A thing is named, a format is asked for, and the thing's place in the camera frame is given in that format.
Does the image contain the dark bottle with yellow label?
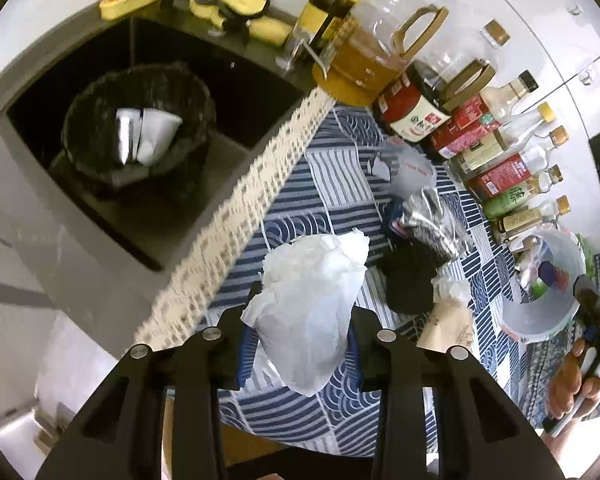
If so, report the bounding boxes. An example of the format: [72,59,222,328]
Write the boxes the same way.
[297,0,382,57]

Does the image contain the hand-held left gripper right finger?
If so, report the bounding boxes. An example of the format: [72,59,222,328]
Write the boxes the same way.
[347,307,566,480]

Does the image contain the clear glass bottle gold cap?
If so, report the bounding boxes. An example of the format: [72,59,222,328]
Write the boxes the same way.
[476,19,512,61]

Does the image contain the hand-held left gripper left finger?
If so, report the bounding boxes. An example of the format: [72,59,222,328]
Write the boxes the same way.
[34,280,264,480]

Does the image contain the dark sauce jug red label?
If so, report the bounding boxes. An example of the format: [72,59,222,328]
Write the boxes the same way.
[372,57,497,144]

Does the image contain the silver foil bag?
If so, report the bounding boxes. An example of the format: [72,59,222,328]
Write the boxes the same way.
[395,187,474,264]

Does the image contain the red label bottle black cap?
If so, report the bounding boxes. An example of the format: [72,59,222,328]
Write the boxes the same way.
[427,70,540,161]

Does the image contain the beige label bottle yellow cap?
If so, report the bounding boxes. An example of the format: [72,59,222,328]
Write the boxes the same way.
[450,102,557,174]

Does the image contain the large cooking oil jug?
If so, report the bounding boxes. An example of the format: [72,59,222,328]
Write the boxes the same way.
[312,0,482,107]

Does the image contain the clear plastic cup red print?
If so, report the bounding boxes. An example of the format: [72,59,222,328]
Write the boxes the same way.
[370,136,438,202]

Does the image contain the yellow cloth with grey trim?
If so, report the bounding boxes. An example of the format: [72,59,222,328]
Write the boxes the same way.
[189,0,292,47]

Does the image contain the red label bottle gold cap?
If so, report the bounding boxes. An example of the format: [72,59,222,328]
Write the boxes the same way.
[467,126,571,200]

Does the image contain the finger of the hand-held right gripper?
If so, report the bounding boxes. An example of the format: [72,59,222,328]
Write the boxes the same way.
[571,274,600,317]

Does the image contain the bin with black liner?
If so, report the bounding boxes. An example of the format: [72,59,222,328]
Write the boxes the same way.
[61,61,217,197]

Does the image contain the person's right forearm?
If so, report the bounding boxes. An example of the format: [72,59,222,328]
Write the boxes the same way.
[542,412,600,468]

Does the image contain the black cloth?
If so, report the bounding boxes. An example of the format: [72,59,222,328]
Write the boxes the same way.
[380,242,443,316]

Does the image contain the person's right hand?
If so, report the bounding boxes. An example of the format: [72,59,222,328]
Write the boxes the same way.
[549,338,600,421]

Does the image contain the dark grey kitchen sink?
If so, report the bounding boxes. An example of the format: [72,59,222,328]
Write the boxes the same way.
[0,0,332,273]

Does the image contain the blue red packet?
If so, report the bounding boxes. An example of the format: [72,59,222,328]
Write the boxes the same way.
[537,260,572,292]

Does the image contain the green label bottle gold cap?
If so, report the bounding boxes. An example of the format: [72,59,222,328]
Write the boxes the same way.
[482,165,565,221]

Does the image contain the large white paper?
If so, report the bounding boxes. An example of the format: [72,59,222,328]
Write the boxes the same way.
[241,229,371,397]

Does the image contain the blue white patterned tablecloth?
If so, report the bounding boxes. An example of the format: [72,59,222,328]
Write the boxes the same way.
[132,85,600,461]

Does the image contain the brown paper cup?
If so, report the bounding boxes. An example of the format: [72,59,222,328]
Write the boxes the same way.
[417,300,474,354]

